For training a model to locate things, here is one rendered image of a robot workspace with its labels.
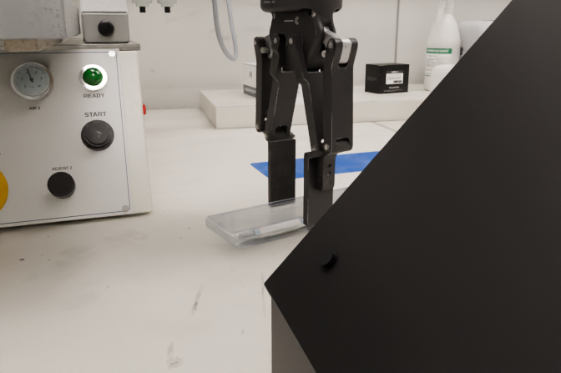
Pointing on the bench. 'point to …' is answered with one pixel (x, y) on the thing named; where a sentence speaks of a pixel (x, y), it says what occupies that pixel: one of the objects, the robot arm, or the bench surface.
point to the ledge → (373, 103)
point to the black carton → (386, 78)
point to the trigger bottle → (442, 33)
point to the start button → (97, 134)
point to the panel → (63, 140)
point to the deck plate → (87, 45)
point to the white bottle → (440, 71)
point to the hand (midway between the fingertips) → (299, 183)
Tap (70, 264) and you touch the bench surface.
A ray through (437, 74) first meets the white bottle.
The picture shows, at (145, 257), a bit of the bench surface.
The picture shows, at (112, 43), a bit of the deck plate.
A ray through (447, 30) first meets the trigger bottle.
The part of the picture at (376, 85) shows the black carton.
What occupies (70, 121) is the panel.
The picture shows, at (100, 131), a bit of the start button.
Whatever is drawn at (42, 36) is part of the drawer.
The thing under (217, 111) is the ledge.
